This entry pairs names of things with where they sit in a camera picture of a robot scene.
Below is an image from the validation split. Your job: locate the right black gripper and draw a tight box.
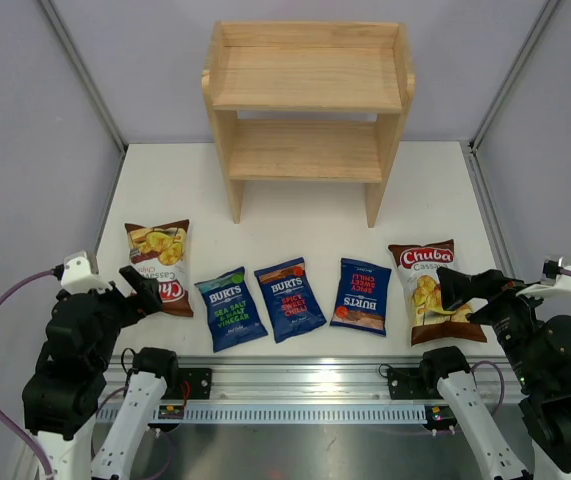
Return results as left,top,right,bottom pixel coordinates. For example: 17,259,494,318
438,264,555,388

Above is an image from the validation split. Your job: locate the chuba cassava chips bag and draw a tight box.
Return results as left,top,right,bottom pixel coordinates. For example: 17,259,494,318
124,219,194,318
388,239,487,346

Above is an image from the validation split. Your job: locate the Burts sea salt vinegar bag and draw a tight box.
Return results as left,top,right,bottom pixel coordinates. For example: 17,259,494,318
195,267,268,353

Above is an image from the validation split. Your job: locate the upside-down Burts chilli bag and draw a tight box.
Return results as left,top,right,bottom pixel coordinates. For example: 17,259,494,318
330,258,392,337

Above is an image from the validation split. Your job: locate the Burts spicy sweet chilli bag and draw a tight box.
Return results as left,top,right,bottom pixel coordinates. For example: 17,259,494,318
254,257,327,343

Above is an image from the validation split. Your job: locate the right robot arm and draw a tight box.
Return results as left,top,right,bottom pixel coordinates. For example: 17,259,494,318
418,260,571,479

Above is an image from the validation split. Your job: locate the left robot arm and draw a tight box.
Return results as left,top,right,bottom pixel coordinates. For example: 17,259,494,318
22,259,181,479

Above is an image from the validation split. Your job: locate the wooden two-tier shelf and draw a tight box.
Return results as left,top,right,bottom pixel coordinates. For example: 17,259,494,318
201,21,416,225

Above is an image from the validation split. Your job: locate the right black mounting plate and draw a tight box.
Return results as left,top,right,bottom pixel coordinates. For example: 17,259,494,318
377,364,441,400

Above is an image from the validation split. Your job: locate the black mounting plate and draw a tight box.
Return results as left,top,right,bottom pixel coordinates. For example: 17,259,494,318
162,367,212,401
377,364,441,400

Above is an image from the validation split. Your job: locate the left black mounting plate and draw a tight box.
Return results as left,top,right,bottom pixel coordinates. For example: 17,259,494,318
162,367,212,401

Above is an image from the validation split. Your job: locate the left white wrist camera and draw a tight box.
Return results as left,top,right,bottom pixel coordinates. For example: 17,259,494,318
60,251,113,294

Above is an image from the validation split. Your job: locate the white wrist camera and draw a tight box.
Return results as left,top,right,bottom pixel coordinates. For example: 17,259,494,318
60,251,113,294
516,256,571,300

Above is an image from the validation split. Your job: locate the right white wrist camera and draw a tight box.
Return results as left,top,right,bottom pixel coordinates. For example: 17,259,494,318
516,256,571,300

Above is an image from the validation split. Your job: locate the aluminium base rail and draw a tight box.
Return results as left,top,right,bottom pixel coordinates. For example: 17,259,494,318
99,355,526,407

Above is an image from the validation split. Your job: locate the white slotted cable duct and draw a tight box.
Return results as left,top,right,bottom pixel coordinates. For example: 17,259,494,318
95,403,429,426

